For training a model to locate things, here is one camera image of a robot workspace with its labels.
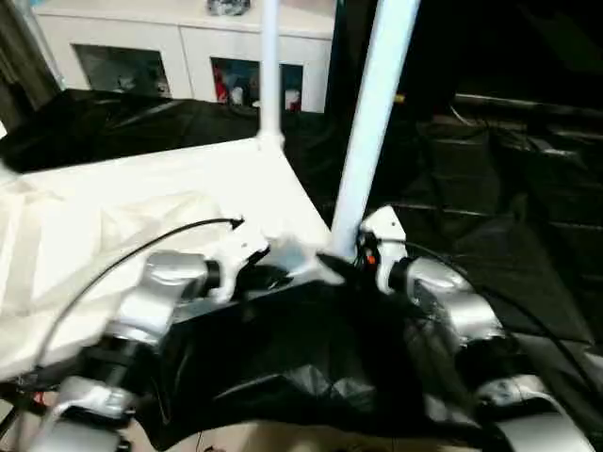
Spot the silver metal bar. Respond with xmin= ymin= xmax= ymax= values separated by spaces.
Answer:
xmin=454 ymin=92 xmax=603 ymax=119

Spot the grey curtain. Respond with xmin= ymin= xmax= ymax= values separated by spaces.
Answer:
xmin=0 ymin=0 xmax=59 ymax=109

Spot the red wire clothes hanger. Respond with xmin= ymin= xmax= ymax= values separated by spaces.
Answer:
xmin=19 ymin=386 xmax=53 ymax=412

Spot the white plastic table top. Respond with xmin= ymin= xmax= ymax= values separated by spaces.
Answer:
xmin=0 ymin=137 xmax=345 ymax=382

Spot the white glass-door cabinet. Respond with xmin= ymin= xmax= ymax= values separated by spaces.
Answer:
xmin=33 ymin=0 xmax=335 ymax=114

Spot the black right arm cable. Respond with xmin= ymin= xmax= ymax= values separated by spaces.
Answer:
xmin=367 ymin=237 xmax=603 ymax=396

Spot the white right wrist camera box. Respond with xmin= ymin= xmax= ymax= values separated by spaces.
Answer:
xmin=358 ymin=207 xmax=408 ymax=293

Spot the large black screen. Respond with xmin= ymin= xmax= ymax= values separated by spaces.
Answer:
xmin=334 ymin=0 xmax=603 ymax=109

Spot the dark crumpled bundle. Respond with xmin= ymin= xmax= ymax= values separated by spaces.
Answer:
xmin=207 ymin=0 xmax=253 ymax=17

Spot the black plastic mat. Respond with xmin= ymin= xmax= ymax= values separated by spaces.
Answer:
xmin=0 ymin=89 xmax=603 ymax=448

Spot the white plastic table leg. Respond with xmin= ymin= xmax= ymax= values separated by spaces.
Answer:
xmin=254 ymin=0 xmax=286 ymax=153
xmin=328 ymin=0 xmax=423 ymax=265

